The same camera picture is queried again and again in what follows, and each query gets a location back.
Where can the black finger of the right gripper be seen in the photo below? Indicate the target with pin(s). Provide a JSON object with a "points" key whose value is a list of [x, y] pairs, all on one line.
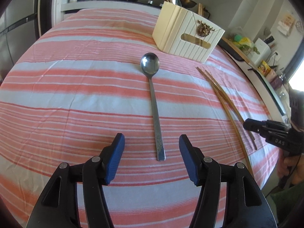
{"points": [[274, 132]]}

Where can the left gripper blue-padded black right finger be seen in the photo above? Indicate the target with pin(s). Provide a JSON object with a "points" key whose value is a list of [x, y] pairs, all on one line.
{"points": [[245, 206]]}

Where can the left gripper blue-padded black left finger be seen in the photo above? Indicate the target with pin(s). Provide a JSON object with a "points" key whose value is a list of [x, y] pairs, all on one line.
{"points": [[57, 205]]}

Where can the long wooden chopstick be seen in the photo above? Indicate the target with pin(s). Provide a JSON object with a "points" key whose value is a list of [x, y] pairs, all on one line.
{"points": [[200, 9]]}

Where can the small silver spoon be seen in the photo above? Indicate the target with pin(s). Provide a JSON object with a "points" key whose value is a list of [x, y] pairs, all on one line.
{"points": [[150, 65]]}

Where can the large silver spoon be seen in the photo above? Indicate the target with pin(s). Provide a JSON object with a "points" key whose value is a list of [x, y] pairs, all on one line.
{"points": [[177, 2]]}

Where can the yellow snack packet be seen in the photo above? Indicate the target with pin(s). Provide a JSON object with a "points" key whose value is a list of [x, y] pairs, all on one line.
{"points": [[264, 68]]}

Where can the white knife block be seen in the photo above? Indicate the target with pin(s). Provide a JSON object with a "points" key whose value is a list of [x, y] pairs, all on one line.
{"points": [[263, 49]]}

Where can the yellow green produce bag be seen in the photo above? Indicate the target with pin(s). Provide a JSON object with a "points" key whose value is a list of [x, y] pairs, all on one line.
{"points": [[242, 42]]}

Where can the wooden cutting board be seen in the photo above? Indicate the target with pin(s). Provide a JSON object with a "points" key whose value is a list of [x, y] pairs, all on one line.
{"points": [[235, 52]]}

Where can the pink white striped tablecloth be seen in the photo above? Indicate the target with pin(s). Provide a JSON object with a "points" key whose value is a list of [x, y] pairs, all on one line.
{"points": [[81, 84]]}

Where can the cream utensil holder box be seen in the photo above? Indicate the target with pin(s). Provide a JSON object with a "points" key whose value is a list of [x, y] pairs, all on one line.
{"points": [[181, 32]]}

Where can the grey refrigerator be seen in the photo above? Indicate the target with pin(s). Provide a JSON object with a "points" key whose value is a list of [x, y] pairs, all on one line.
{"points": [[18, 32]]}

